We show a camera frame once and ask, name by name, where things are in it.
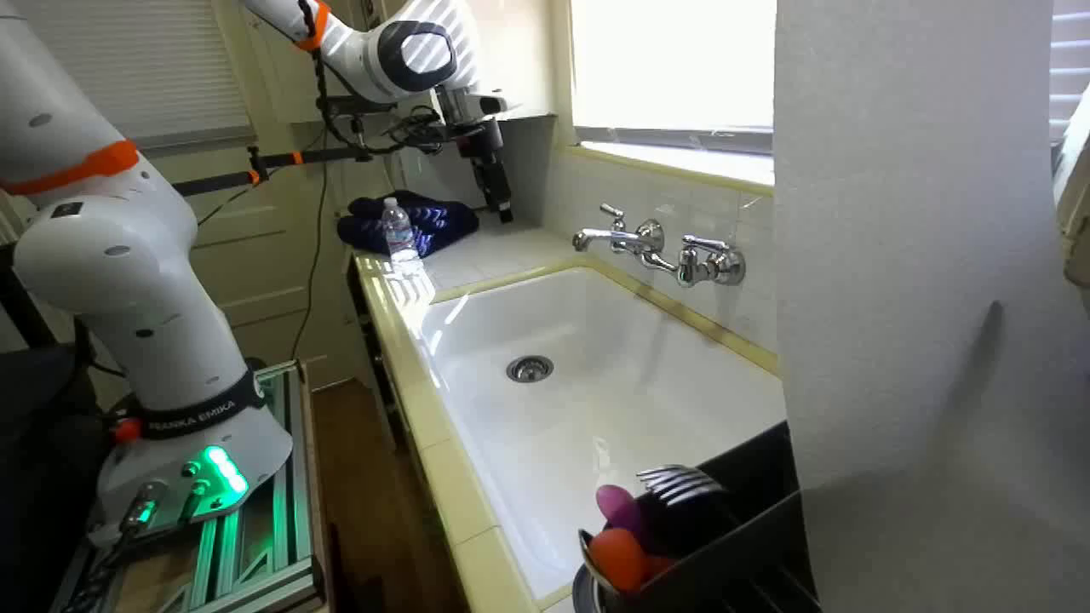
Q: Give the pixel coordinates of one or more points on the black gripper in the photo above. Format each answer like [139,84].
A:
[483,142]

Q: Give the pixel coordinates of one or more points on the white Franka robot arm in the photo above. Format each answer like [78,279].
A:
[123,282]

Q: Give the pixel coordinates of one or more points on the blue crumpled bag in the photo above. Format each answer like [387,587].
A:
[437,218]

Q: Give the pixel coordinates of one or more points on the clear plastic water bottle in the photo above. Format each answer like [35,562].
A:
[400,243]

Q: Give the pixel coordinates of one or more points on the metal sink drain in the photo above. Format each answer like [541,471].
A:
[528,369]

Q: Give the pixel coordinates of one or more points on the white window blind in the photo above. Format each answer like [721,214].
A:
[668,70]

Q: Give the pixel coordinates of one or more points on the white sink basin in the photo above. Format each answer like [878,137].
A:
[614,419]

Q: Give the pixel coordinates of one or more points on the black clamp rod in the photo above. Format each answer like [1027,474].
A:
[221,179]

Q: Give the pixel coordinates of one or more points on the white stacked plates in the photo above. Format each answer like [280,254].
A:
[677,486]

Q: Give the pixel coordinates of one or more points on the white roller shade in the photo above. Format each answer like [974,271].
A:
[172,70]

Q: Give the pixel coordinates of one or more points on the orange kitchen utensil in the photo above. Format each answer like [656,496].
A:
[616,560]

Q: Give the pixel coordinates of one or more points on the grey dish rack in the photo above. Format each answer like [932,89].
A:
[725,545]

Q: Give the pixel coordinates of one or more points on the black padded chair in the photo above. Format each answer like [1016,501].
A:
[46,478]

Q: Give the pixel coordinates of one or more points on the plain white wall cabinet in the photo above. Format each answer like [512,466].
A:
[525,54]

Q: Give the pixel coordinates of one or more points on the chrome wall faucet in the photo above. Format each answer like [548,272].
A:
[651,243]

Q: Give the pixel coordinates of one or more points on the black stereo camera bar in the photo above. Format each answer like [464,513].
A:
[342,103]

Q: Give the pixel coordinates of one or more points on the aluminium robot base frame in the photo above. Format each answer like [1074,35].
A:
[263,532]

